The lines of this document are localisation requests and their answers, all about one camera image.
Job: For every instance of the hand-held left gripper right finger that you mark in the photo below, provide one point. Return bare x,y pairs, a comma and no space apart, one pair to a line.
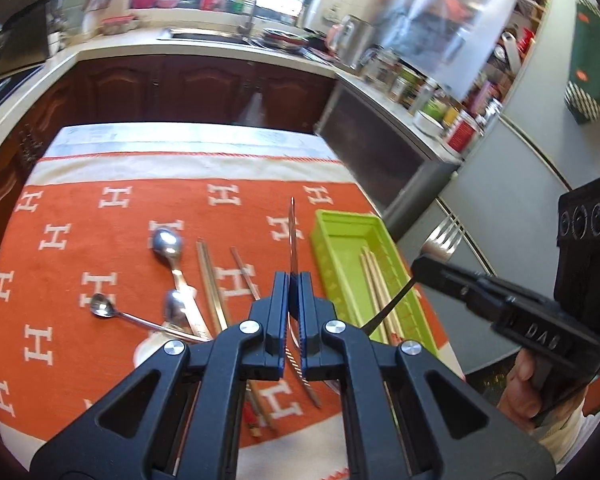
305,320

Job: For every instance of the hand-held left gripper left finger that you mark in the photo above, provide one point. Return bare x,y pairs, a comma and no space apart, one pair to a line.
280,310

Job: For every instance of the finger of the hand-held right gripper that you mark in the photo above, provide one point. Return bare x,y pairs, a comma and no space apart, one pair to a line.
455,285

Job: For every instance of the steel fork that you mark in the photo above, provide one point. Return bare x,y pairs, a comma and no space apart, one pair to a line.
442,245

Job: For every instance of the dark brown wooden chopstick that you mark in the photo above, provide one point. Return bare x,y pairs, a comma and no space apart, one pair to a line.
246,271

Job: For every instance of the dark chopstick ribbed end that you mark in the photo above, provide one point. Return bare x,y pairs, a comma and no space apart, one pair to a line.
241,274
293,240

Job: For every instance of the tan chopstick grooved end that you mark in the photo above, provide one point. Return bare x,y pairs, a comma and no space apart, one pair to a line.
216,285

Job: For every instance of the light chopstick red banded end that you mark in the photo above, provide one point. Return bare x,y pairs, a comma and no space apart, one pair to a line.
386,300
378,292
260,410

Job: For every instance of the metal chopstick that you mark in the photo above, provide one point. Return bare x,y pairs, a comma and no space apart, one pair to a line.
207,285

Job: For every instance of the green plastic tray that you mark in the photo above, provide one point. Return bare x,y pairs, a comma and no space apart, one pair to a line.
345,240

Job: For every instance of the medium steel spoon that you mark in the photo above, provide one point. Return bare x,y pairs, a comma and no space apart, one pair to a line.
175,305

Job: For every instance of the large steel spoon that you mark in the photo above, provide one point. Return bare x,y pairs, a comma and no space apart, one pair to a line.
167,245

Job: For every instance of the white ceramic spoon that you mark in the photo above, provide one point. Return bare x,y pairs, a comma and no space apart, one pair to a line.
147,350

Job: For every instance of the small steel teaspoon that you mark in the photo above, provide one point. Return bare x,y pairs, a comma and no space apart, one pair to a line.
100,305

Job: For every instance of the person's right forearm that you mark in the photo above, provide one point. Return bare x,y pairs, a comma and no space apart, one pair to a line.
580,435

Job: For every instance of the person's right hand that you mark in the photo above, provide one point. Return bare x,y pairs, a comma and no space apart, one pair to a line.
515,390

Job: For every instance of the grey refrigerator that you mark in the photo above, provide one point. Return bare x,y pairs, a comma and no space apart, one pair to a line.
520,200

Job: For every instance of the stainless steel cabinet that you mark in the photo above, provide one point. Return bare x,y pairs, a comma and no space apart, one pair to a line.
375,160

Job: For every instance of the orange printed blanket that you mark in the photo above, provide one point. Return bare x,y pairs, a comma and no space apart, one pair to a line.
130,255

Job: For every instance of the white bowl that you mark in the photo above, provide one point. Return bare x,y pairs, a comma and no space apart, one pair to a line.
428,122

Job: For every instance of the green label bottle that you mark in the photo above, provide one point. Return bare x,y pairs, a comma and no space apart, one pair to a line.
436,107

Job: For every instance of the white plastic bottle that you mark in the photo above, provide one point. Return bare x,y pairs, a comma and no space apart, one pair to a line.
427,92

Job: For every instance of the hanging plastic bag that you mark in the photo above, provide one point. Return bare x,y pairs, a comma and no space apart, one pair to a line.
250,110

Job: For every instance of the row of spice jars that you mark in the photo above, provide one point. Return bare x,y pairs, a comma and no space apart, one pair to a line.
400,80

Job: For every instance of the dark wooden kitchen cabinets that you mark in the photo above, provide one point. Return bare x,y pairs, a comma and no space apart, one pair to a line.
180,85

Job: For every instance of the kitchen shelf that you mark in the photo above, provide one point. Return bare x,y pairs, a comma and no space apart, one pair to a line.
520,35

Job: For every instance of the translucent plastic sheet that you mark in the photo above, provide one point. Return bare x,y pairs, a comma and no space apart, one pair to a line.
445,20

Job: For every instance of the white electric kettle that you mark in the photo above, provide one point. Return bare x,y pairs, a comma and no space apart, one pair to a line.
352,40

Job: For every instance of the steel kitchen sink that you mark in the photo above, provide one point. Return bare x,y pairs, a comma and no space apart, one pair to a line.
205,36

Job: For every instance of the steel faucet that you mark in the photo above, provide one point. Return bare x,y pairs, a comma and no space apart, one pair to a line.
252,5

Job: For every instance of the pink bowl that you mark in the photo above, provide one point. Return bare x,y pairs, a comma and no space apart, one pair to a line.
169,1

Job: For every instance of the red rimmed container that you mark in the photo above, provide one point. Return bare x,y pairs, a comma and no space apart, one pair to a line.
117,24

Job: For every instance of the gas stove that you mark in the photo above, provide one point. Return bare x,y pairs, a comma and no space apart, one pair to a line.
5,90

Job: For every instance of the green wall hanging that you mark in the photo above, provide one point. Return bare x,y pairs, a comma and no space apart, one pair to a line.
590,60

